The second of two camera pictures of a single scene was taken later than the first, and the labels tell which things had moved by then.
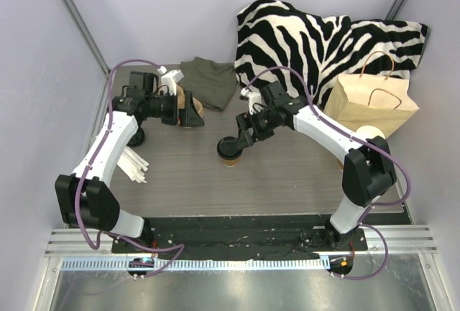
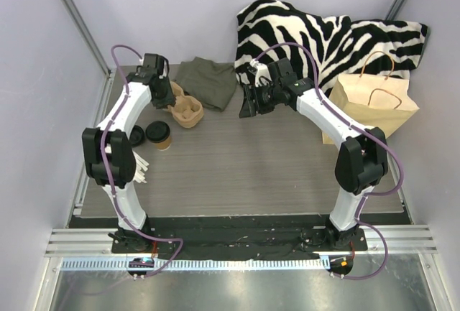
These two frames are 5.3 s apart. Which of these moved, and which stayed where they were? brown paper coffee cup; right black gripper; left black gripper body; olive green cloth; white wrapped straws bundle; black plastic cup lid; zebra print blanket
Moved: right black gripper; left black gripper body; black plastic cup lid; brown paper coffee cup
Stayed: olive green cloth; white wrapped straws bundle; zebra print blanket
